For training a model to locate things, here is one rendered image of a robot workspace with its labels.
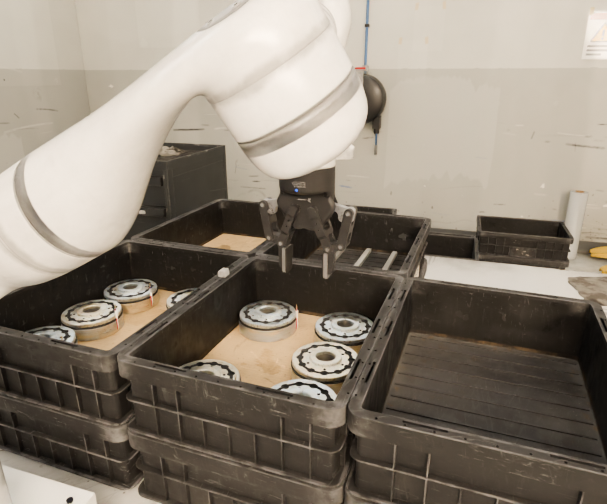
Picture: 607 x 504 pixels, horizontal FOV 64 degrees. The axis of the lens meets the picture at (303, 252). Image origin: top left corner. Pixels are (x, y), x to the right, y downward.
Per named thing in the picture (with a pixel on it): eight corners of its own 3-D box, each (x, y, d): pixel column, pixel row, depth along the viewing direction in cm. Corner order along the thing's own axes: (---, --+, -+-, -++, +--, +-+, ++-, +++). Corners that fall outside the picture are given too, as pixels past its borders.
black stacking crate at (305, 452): (338, 500, 55) (341, 416, 51) (123, 436, 65) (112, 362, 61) (400, 336, 90) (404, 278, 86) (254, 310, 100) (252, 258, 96)
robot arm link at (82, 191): (287, -38, 24) (-29, 188, 33) (374, 124, 29) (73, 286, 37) (302, -46, 32) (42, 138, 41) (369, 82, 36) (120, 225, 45)
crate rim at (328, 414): (342, 432, 52) (342, 413, 51) (112, 375, 61) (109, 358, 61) (404, 288, 87) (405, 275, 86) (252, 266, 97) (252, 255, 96)
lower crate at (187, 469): (337, 573, 59) (340, 495, 54) (131, 501, 68) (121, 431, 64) (397, 386, 94) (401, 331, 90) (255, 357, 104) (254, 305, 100)
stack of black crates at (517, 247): (547, 304, 255) (563, 221, 240) (557, 331, 228) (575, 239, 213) (466, 294, 266) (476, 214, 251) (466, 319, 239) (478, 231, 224)
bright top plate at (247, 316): (285, 332, 82) (285, 328, 82) (230, 324, 85) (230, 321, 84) (302, 306, 91) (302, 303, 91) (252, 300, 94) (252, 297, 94)
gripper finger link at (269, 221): (272, 195, 70) (284, 234, 71) (261, 198, 70) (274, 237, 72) (264, 200, 67) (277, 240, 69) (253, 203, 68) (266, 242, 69)
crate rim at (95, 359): (112, 375, 61) (109, 358, 61) (-55, 333, 71) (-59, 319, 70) (252, 266, 97) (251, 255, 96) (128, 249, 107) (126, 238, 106)
